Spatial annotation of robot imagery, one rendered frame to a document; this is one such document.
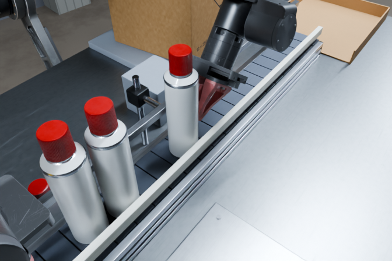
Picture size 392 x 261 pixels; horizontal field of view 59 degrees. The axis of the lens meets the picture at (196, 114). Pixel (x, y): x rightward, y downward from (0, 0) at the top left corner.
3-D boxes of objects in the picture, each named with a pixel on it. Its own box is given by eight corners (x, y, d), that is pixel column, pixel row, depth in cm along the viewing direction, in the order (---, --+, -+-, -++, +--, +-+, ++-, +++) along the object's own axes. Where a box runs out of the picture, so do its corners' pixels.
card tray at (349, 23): (350, 64, 89) (355, 50, 87) (261, 32, 101) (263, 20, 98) (385, 19, 107) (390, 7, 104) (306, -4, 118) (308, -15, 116)
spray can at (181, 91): (185, 165, 59) (182, 64, 45) (163, 150, 61) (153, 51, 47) (204, 147, 62) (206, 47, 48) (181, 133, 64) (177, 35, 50)
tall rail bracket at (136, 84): (161, 161, 66) (154, 94, 55) (134, 144, 69) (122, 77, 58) (172, 151, 68) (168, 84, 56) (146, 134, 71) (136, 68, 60)
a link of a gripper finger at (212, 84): (199, 125, 56) (221, 70, 54) (164, 108, 59) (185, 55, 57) (217, 126, 61) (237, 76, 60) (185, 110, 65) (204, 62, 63)
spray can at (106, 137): (123, 226, 51) (95, 127, 37) (99, 207, 53) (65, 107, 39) (147, 202, 54) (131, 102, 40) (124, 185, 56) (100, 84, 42)
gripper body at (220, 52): (229, 83, 53) (248, 36, 52) (178, 61, 58) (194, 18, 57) (244, 87, 59) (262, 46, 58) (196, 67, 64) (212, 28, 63)
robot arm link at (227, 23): (237, 0, 60) (220, -12, 56) (270, 9, 56) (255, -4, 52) (221, 38, 62) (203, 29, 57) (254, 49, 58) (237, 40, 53)
